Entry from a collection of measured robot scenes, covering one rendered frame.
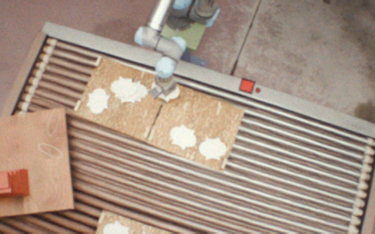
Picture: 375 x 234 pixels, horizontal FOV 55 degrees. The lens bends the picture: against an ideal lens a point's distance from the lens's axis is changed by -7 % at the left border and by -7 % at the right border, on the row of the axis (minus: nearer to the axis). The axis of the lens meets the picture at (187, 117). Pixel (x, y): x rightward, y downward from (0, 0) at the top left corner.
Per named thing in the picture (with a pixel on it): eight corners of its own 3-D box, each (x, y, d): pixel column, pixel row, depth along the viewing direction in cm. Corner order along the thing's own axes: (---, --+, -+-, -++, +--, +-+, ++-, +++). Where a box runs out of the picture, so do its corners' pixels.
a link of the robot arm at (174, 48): (165, 29, 163) (153, 50, 160) (189, 40, 162) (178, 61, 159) (164, 37, 170) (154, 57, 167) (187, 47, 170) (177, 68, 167)
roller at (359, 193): (30, 86, 205) (27, 83, 201) (363, 191, 198) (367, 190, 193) (27, 93, 204) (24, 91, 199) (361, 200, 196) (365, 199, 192)
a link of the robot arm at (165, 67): (178, 59, 158) (169, 76, 156) (177, 69, 168) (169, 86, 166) (161, 52, 158) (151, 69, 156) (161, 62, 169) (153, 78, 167)
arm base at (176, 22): (175, 1, 218) (176, -8, 209) (197, 12, 218) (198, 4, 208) (161, 20, 215) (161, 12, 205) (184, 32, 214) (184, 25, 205)
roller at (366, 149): (47, 47, 212) (45, 43, 207) (371, 149, 204) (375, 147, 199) (44, 54, 211) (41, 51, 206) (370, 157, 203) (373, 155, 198)
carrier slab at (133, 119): (101, 57, 207) (100, 55, 205) (170, 81, 204) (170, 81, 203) (74, 114, 198) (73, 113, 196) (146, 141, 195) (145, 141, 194)
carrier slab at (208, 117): (173, 83, 204) (173, 82, 203) (244, 110, 202) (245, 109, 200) (147, 143, 195) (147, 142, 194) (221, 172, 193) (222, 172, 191)
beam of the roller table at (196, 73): (49, 25, 217) (46, 21, 212) (383, 130, 209) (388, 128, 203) (43, 38, 215) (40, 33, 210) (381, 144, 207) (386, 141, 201)
